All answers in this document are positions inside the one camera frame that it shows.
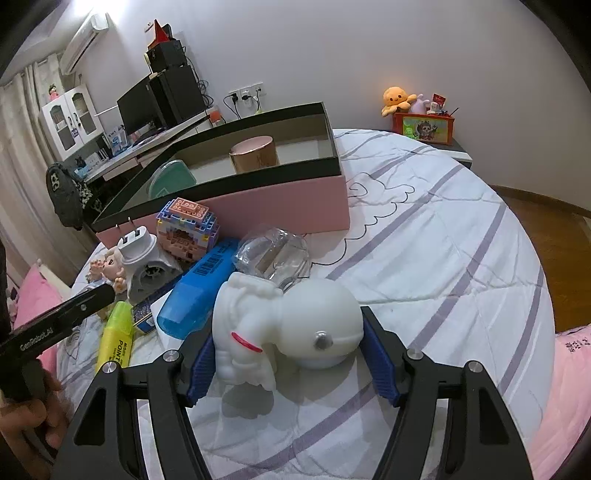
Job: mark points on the white striped quilt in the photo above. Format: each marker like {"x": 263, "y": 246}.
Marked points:
{"x": 438, "y": 254}

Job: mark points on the white wall power strip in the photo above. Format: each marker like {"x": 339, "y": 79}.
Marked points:
{"x": 244, "y": 91}

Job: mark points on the black speaker box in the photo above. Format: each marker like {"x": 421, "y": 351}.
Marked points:
{"x": 166, "y": 55}

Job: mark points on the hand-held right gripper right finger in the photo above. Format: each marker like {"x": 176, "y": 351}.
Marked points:
{"x": 381, "y": 364}

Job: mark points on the small doll in pink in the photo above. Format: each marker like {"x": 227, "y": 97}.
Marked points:
{"x": 54, "y": 92}

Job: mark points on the black patterned backpack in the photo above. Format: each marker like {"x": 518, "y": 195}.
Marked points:
{"x": 69, "y": 198}

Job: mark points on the clear plastic bottle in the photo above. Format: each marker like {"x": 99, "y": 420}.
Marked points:
{"x": 272, "y": 258}

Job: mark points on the small doll figurine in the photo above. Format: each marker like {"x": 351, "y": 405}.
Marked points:
{"x": 110, "y": 270}

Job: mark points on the beige curtain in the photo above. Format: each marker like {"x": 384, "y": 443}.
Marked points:
{"x": 21, "y": 161}

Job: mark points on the orange cartoon storage box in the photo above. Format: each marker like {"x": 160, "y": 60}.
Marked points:
{"x": 422, "y": 129}

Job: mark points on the blue plastic case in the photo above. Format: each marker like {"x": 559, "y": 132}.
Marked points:
{"x": 198, "y": 290}

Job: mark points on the white air conditioner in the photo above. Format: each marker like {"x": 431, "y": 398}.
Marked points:
{"x": 83, "y": 44}

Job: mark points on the yellow highlighter pen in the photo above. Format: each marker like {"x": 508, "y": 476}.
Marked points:
{"x": 116, "y": 339}

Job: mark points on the pink box with black rim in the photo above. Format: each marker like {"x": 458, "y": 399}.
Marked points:
{"x": 258, "y": 207}

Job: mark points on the red cone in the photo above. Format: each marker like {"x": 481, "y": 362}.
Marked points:
{"x": 159, "y": 34}

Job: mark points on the white plug night light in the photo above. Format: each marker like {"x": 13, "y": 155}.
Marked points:
{"x": 143, "y": 263}

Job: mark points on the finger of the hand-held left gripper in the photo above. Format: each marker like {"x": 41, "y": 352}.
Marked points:
{"x": 85, "y": 302}

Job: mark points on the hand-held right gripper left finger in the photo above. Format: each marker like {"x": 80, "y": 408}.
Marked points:
{"x": 199, "y": 371}

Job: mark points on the black speakers stack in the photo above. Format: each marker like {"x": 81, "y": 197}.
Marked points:
{"x": 178, "y": 94}

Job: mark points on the white glass-door cabinet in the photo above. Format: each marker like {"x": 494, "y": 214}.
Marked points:
{"x": 69, "y": 120}

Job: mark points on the pink pillow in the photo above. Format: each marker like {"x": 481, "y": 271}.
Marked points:
{"x": 39, "y": 304}

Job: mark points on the person's left hand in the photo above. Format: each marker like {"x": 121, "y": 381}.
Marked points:
{"x": 27, "y": 424}

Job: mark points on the orange-capped bottle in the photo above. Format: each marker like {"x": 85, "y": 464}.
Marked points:
{"x": 217, "y": 115}

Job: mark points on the black computer monitor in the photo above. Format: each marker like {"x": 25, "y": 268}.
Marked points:
{"x": 138, "y": 108}

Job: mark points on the pink plush toy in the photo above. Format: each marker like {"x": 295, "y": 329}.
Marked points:
{"x": 419, "y": 104}

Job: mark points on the pastel building block house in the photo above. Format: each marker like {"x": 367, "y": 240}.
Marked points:
{"x": 187, "y": 230}

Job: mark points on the white desk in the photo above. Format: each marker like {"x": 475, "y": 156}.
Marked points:
{"x": 129, "y": 154}

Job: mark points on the green round case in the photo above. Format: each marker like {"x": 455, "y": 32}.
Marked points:
{"x": 171, "y": 180}

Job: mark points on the white astronaut figure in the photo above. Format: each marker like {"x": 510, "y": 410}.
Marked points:
{"x": 300, "y": 323}

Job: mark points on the low black-topped cabinet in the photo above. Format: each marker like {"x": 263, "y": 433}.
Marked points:
{"x": 461, "y": 152}

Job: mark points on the pink printed blanket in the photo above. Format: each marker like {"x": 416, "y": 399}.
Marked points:
{"x": 563, "y": 392}

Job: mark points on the orange octopus plush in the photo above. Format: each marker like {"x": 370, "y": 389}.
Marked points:
{"x": 397, "y": 99}

